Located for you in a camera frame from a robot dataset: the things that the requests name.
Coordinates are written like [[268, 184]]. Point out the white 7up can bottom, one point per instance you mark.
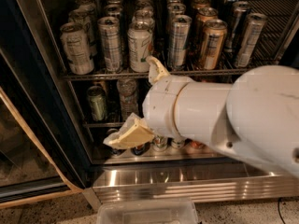
[[159, 143]]

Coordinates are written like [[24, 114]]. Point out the gold tall can front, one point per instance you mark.
[[214, 34]]

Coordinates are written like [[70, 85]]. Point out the silver slim can right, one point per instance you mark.
[[254, 24]]

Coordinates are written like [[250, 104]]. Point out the white 7up can front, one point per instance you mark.
[[140, 46]]

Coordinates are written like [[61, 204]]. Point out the silver can second row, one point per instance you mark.
[[174, 9]]

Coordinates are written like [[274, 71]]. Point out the middle wire shelf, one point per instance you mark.
[[113, 105]]

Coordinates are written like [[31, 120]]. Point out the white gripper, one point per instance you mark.
[[161, 104]]

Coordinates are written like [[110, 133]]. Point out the silver slim can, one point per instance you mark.
[[254, 24], [239, 12]]

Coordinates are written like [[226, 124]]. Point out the clear plastic container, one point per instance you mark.
[[164, 211]]

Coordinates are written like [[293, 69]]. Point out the silver slim can behind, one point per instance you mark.
[[239, 12]]

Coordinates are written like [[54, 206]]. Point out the plastic water bottle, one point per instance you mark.
[[128, 92]]

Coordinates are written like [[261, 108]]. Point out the pepsi can bottom left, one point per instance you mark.
[[114, 152]]

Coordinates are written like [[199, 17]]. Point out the top wire shelf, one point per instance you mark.
[[281, 15]]

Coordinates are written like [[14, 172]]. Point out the green can middle shelf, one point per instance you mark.
[[98, 102]]

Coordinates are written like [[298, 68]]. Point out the silver tall can front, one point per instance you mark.
[[178, 41]]

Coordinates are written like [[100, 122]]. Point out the wire shelf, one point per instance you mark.
[[113, 105], [281, 15]]

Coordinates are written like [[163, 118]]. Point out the gold can second row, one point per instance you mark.
[[203, 15]]

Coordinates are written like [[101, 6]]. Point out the white can second row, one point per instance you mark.
[[81, 16]]

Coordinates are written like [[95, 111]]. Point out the white can front left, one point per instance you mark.
[[76, 48]]

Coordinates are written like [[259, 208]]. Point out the orange can bottom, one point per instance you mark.
[[196, 144]]

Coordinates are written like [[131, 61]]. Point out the white 7up can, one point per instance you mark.
[[140, 46], [159, 143]]

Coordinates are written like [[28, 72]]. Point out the glass fridge door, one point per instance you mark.
[[39, 142]]

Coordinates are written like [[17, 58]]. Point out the silver redbull can front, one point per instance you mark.
[[109, 29]]

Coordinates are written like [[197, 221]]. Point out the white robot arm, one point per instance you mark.
[[254, 120]]

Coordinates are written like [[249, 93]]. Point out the redbull can second row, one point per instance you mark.
[[114, 10]]

